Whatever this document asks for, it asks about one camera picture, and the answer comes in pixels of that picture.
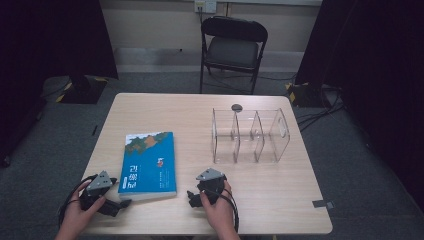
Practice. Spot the dark round table grommet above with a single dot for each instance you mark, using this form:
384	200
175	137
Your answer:
236	107

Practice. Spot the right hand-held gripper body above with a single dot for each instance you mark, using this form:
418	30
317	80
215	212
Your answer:
210	185

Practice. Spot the stand base with striped tape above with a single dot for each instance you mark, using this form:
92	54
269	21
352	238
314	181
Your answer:
76	90
305	95

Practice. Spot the white wall outlet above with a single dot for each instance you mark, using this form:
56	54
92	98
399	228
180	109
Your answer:
205	6

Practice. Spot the black folding chair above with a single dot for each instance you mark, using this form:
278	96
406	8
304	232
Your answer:
233	50

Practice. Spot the dark curtain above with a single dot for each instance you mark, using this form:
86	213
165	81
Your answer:
376	83
50	50

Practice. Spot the person's left hand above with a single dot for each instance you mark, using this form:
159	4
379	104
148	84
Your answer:
78	213

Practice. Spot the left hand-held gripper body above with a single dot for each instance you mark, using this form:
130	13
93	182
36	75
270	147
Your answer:
97	186

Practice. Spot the blue paperback book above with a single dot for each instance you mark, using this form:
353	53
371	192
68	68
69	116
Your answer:
148	166

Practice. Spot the grey tape strip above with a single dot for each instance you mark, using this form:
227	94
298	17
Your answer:
322	204

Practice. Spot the clear acrylic divider rack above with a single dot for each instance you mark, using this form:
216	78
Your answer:
248	136

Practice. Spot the person's right hand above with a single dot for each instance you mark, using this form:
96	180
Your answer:
216	213

